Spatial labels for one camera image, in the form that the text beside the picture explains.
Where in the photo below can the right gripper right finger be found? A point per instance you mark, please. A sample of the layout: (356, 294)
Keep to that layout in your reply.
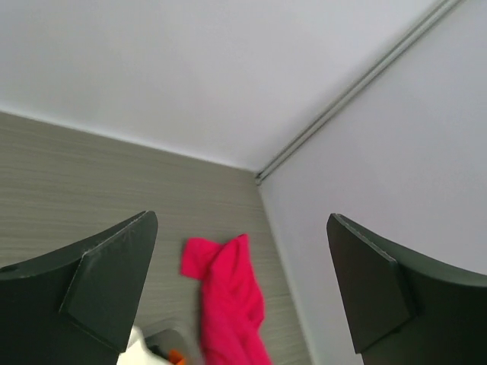
(403, 307)

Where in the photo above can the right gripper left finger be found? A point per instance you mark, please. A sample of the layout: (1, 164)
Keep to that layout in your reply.
(77, 304)

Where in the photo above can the white t shirt red print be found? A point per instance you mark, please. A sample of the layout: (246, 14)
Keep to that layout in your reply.
(137, 352)

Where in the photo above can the pink t shirt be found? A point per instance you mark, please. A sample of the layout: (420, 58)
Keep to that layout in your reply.
(232, 303)

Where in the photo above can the clear plastic bin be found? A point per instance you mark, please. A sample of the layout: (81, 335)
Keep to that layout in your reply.
(166, 340)

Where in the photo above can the right aluminium frame post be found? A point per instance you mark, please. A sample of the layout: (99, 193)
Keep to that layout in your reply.
(419, 28)

